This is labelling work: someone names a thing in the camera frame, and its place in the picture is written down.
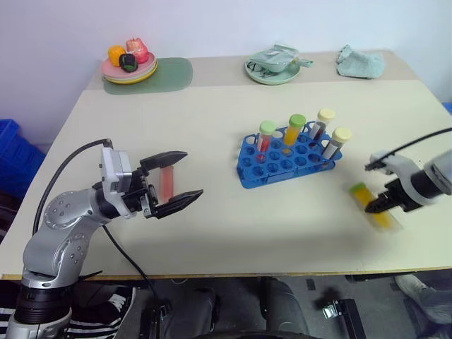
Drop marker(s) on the black and green toy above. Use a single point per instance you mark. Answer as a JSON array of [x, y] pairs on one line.
[[128, 63]]

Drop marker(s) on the teal crumpled cloth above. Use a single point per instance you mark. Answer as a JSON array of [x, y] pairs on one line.
[[360, 65]]

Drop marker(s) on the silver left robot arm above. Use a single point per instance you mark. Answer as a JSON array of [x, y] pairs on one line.
[[67, 226]]

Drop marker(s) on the orange toy pepper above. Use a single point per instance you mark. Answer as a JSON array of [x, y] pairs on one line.
[[115, 54]]

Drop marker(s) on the yellow plate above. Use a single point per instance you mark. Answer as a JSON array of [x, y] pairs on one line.
[[130, 81]]

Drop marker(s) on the green-capped red liquid tube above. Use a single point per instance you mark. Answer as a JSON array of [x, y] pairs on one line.
[[265, 136]]

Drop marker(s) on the green-capped orange liquid tube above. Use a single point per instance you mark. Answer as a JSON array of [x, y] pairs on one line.
[[294, 130]]

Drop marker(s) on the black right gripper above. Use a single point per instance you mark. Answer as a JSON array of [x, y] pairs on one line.
[[395, 196]]

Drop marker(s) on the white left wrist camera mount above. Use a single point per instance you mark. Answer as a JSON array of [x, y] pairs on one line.
[[116, 169]]

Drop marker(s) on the pink plate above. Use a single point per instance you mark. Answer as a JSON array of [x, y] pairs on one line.
[[112, 70]]

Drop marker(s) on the cream-capped grey tube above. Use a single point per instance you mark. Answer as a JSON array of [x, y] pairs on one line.
[[335, 143]]

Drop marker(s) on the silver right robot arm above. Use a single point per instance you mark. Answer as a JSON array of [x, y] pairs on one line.
[[436, 176]]

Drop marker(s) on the cream-capped dark red tube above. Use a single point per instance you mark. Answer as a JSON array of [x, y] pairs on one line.
[[322, 123]]

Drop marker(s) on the mint green plate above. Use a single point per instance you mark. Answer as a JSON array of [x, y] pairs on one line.
[[272, 78]]

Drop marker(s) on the green placemat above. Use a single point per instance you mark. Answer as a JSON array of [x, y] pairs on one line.
[[173, 76]]

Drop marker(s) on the blue test tube rack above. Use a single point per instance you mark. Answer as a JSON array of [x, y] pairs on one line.
[[282, 166]]

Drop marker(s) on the black white striped shoe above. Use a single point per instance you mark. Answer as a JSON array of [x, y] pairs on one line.
[[106, 310]]

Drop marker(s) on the grey sneaker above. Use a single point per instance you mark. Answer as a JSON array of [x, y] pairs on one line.
[[423, 296]]

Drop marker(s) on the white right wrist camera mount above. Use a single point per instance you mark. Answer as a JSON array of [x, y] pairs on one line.
[[400, 167]]

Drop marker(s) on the yellow tube with green cap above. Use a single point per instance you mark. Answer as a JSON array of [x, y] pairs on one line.
[[363, 196]]

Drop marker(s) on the red liquid test tube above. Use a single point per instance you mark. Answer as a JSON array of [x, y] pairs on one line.
[[167, 182]]

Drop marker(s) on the pink toy apple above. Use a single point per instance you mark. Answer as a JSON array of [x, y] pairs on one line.
[[137, 49]]

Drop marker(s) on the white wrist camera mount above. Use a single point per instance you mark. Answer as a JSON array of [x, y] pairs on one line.
[[116, 169], [400, 167]]

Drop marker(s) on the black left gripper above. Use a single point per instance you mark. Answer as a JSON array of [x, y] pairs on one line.
[[137, 197]]

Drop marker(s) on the dark rounded shape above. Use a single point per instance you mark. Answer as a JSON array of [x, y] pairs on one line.
[[286, 307]]

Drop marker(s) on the blue plastic crate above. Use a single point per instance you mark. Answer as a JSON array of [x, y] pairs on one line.
[[16, 155]]

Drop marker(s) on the small blue bin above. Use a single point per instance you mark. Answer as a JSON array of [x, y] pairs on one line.
[[447, 107]]

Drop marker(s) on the black metal frame leg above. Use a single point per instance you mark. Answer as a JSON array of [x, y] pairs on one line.
[[347, 314]]

